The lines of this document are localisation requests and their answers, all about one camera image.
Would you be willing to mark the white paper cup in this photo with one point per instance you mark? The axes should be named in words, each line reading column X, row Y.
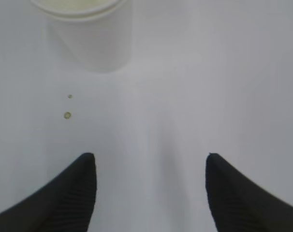
column 97, row 32

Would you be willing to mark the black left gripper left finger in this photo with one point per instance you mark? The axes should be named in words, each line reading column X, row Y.
column 65, row 204

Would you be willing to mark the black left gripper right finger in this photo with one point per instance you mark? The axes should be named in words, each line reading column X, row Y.
column 237, row 204

